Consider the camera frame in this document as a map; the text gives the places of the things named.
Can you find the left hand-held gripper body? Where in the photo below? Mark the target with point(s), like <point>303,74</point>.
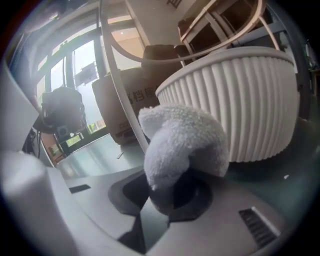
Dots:
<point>65,110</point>

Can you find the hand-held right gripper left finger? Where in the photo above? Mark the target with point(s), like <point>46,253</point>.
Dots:
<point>95,200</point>

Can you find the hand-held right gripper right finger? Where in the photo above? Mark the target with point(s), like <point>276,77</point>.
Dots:
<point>220,225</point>

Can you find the white fluffy cloth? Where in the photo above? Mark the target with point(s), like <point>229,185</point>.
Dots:
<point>185,140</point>

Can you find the paper window notice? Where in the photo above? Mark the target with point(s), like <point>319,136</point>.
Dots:
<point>87,72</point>

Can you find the printed large cardboard box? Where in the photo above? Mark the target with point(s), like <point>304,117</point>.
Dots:
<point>112,107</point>

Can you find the small floor scrap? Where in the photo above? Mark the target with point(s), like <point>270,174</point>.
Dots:
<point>120,155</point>

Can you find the tall plain cardboard box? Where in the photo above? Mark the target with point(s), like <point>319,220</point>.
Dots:
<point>160,57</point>

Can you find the black window frame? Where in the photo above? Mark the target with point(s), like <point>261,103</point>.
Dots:
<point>68,65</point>

